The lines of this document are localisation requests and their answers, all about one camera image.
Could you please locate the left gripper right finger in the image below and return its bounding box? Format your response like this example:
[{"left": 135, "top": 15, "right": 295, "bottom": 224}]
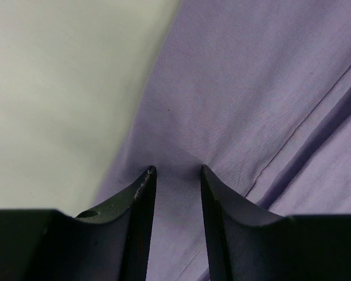
[{"left": 201, "top": 165, "right": 351, "bottom": 280}]

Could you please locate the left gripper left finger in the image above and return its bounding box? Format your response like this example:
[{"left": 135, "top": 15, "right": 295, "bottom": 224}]
[{"left": 0, "top": 167, "right": 157, "bottom": 280}]

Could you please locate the purple t-shirt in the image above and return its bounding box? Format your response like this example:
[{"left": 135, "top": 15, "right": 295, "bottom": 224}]
[{"left": 98, "top": 0, "right": 351, "bottom": 281}]

